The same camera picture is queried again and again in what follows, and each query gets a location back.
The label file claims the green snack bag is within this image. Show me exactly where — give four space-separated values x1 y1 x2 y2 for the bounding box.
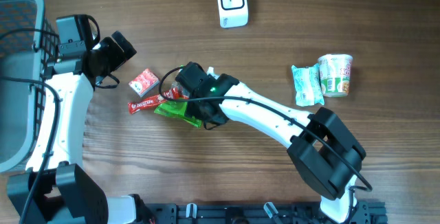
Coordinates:
154 82 202 128

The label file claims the small red white carton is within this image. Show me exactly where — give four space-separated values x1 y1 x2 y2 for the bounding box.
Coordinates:
129 69 160 97

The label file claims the red coffee stick sachet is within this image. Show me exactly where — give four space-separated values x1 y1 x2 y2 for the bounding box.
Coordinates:
128 87 188 114

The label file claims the light blue clear packet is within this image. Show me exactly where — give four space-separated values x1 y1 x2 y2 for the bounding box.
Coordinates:
291 63 325 107

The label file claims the instant noodle cup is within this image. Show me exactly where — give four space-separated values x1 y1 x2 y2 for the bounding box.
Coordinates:
318 54 353 97

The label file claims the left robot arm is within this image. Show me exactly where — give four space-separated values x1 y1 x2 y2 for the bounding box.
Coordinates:
7 14 157 223

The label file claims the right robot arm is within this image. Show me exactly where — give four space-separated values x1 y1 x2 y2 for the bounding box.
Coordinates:
175 62 366 223

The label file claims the grey plastic shopping basket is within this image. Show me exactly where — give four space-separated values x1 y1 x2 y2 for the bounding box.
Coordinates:
1 0 58 172

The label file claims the black mounting rail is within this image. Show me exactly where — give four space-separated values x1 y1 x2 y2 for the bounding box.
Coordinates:
147 201 388 224

